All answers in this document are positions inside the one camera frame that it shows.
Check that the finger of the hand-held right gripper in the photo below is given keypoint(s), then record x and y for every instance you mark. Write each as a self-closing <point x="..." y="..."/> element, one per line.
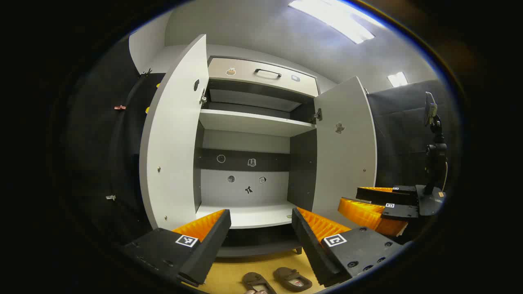
<point x="400" y="211"/>
<point x="388" y="197"/>

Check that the white shoe cabinet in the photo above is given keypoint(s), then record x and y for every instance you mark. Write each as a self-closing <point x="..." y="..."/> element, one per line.
<point x="245" y="141"/>

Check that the long ceiling light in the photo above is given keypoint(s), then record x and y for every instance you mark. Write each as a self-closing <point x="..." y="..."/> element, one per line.
<point x="331" y="18"/>

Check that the black clip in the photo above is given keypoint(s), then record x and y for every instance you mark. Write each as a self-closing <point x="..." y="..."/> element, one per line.
<point x="146" y="73"/>

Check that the small ceiling light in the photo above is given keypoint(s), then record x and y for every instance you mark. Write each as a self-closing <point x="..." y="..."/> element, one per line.
<point x="397" y="79"/>

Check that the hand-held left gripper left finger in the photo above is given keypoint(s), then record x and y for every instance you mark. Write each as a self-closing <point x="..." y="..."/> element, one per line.
<point x="212" y="245"/>

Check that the white shoe cabinet door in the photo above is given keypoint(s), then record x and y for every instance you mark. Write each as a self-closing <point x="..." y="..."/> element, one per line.
<point x="175" y="143"/>
<point x="343" y="163"/>

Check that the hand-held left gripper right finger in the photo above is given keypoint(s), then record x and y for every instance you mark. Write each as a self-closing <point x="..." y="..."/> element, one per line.
<point x="308" y="245"/>

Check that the black backdrop cloth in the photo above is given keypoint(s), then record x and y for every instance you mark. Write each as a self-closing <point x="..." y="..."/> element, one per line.
<point x="404" y="130"/>
<point x="102" y="155"/>

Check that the beige cabinet drawer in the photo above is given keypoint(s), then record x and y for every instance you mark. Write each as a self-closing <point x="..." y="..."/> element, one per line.
<point x="249" y="77"/>

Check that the brown shoe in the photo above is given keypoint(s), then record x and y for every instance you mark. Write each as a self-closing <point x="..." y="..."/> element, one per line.
<point x="292" y="279"/>
<point x="255" y="281"/>

